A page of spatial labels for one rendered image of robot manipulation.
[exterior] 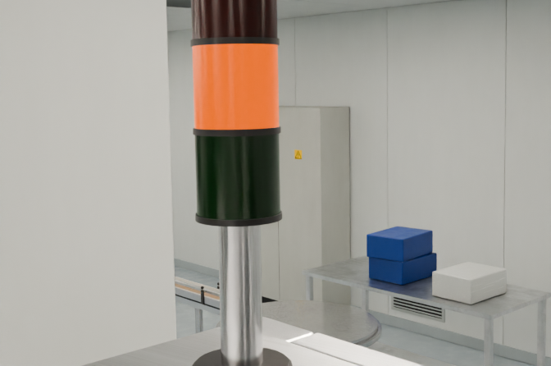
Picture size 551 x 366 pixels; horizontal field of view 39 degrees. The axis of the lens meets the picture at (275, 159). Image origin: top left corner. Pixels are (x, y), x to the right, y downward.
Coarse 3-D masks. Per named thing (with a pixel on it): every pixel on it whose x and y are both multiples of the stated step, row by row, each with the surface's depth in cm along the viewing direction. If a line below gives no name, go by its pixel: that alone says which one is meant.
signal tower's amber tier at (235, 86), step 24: (216, 48) 42; (240, 48) 42; (264, 48) 43; (216, 72) 43; (240, 72) 42; (264, 72) 43; (216, 96) 43; (240, 96) 42; (264, 96) 43; (216, 120) 43; (240, 120) 43; (264, 120) 43
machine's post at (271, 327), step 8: (264, 320) 59; (272, 320) 59; (264, 328) 57; (272, 328) 57; (280, 328) 57; (288, 328) 57; (296, 328) 57; (280, 336) 55; (288, 336) 55; (296, 336) 55; (304, 336) 55
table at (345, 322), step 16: (272, 304) 478; (288, 304) 478; (304, 304) 477; (320, 304) 477; (336, 304) 476; (288, 320) 446; (304, 320) 446; (320, 320) 445; (336, 320) 445; (352, 320) 444; (368, 320) 444; (336, 336) 416; (352, 336) 415; (368, 336) 418
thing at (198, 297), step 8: (176, 280) 541; (184, 280) 528; (176, 288) 521; (184, 288) 521; (192, 288) 512; (200, 288) 505; (208, 288) 509; (216, 288) 506; (176, 296) 521; (184, 296) 514; (192, 296) 508; (200, 296) 501; (208, 296) 499; (216, 296) 499; (192, 304) 509; (200, 304) 502; (208, 304) 495; (216, 304) 489; (216, 312) 489
